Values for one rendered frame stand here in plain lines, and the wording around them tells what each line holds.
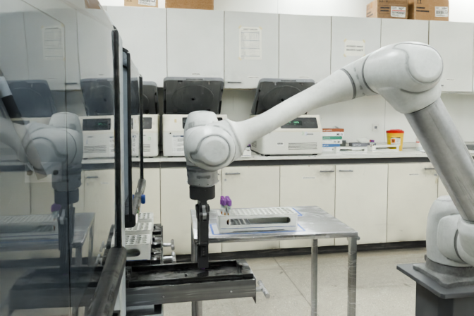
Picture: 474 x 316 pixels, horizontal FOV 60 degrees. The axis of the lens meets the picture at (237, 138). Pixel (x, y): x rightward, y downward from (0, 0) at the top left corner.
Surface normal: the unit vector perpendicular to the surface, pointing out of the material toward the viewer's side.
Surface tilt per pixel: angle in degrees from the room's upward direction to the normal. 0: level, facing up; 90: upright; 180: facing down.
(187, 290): 90
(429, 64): 85
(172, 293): 90
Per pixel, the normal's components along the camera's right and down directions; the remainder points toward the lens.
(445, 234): -0.96, -0.04
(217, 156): 0.06, 0.11
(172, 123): 0.16, -0.47
